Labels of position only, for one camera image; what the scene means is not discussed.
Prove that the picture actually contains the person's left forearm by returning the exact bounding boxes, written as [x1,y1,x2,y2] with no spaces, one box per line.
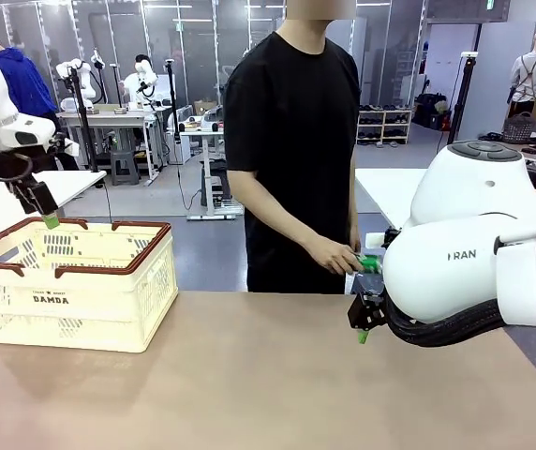
[348,185,363,252]

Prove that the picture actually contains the white basket brown rim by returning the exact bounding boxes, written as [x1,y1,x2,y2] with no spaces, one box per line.
[0,217,180,354]

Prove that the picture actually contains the black tripod stand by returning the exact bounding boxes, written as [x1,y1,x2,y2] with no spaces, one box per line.
[64,69,100,173]

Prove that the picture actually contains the wooden shoe rack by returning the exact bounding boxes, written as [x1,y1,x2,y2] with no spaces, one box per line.
[356,108,413,146]

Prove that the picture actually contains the black bag pile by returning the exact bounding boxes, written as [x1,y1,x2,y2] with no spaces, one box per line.
[412,92,453,131]

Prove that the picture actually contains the white side table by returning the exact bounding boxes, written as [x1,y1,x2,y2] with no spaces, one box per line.
[354,167,432,232]
[0,169,109,243]

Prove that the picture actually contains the dark wire basket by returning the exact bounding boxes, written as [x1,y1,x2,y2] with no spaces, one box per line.
[501,112,536,144]

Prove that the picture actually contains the green soda can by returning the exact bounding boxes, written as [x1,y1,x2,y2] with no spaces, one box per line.
[352,252,383,276]

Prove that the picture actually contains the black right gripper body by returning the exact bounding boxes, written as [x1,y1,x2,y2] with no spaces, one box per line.
[347,289,387,332]

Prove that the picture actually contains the black corrugated cable bundle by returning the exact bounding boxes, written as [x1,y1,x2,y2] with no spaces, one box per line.
[383,290,508,349]

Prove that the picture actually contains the grey background workbench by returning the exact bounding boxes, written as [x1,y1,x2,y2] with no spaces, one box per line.
[56,108,171,183]

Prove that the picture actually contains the black pole stand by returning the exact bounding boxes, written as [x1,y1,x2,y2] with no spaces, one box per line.
[165,58,183,144]

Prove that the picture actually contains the person's right forearm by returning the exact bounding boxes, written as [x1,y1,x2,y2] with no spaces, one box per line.
[227,182,328,258]

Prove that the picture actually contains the person in black t-shirt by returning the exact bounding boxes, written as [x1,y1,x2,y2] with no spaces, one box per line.
[223,0,363,294]

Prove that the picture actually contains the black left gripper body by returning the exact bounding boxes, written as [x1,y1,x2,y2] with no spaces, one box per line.
[12,180,59,216]

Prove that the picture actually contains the person in blue hoodie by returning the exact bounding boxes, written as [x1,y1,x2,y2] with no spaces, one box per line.
[0,30,81,173]

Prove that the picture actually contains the person's right hand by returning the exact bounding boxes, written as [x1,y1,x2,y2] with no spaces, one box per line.
[313,238,368,277]

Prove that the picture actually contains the white height-adjustable desk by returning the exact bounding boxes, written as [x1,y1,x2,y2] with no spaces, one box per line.
[178,127,245,222]

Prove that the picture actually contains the black pole white top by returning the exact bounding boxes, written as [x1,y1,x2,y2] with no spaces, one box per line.
[445,52,479,144]

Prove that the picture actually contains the grey plastic stool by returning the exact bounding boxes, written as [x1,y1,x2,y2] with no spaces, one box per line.
[109,149,139,187]

